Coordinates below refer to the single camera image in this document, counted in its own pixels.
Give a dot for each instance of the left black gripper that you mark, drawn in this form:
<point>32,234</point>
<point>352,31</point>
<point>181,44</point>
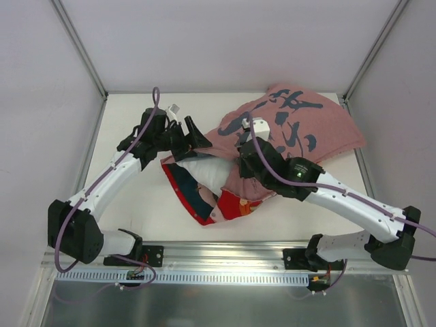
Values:
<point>182,138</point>

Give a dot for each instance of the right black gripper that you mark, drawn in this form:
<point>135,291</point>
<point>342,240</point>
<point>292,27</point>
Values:
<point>248,163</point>

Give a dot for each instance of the white pillow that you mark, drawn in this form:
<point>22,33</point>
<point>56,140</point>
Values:
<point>211,172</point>

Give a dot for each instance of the pink printed pillowcase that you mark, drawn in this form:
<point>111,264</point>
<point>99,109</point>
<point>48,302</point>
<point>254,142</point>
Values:
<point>302,123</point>

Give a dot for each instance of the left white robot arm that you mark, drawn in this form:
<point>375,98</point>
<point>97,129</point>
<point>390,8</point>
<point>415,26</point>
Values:
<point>73,227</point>

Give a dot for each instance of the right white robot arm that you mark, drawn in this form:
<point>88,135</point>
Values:
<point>387,235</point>

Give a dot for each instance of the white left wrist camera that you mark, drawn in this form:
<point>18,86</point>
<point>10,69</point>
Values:
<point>172,112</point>

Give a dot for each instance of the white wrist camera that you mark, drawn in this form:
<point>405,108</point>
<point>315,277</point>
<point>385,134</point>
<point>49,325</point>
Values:
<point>261,129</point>
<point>172,112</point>

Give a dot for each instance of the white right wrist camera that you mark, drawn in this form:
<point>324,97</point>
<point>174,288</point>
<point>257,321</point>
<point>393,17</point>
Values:
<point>261,129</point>

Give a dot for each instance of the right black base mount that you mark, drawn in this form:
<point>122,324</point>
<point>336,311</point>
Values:
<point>296,259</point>

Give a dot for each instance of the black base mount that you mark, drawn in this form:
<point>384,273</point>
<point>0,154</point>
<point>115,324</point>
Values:
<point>296,259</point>
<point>152,255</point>

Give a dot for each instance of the aluminium mounting rail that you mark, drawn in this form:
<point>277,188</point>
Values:
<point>263,256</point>

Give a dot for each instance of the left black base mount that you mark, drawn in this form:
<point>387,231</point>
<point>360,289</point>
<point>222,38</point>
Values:
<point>152,255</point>

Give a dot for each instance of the white slotted cable duct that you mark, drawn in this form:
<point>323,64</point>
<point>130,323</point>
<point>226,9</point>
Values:
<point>186,277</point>

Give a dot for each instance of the left aluminium frame post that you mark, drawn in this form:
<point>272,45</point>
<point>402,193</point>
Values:
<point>72,33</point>

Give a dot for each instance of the aluminium frame post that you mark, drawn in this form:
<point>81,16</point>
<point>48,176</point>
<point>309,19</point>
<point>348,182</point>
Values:
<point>72,33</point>
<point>380,40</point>

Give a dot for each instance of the right aluminium frame post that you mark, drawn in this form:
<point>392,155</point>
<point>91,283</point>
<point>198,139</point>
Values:
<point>380,40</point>

